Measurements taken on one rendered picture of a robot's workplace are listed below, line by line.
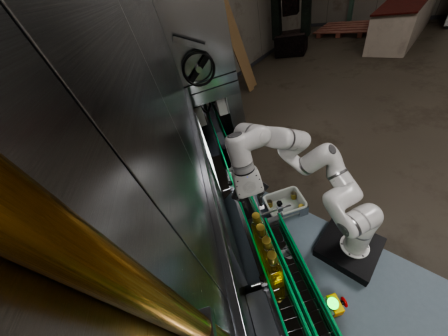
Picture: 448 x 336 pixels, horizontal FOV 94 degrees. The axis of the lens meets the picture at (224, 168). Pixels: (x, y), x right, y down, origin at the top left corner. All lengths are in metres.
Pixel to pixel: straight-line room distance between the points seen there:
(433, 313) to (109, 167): 1.29
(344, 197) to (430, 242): 1.53
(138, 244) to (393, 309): 1.18
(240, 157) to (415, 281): 0.99
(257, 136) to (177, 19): 0.96
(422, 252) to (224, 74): 2.03
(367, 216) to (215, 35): 1.24
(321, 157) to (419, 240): 1.60
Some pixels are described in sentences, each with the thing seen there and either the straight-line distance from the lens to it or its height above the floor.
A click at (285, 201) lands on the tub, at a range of 1.42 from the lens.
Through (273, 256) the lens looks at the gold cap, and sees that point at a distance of 0.82.
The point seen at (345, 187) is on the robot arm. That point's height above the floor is 1.19.
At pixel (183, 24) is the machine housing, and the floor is 1.73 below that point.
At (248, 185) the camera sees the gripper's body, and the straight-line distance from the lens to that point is 0.74.
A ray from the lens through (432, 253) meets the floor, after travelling 2.38.
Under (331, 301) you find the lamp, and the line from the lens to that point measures 1.11.
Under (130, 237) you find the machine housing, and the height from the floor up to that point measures 1.80.
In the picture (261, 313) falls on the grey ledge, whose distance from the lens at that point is 1.06.
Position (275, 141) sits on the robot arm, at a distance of 0.83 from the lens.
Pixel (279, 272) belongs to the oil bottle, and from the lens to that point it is 0.91.
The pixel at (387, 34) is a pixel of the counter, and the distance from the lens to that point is 5.35.
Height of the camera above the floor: 1.92
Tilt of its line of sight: 43 degrees down
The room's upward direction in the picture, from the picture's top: 18 degrees counter-clockwise
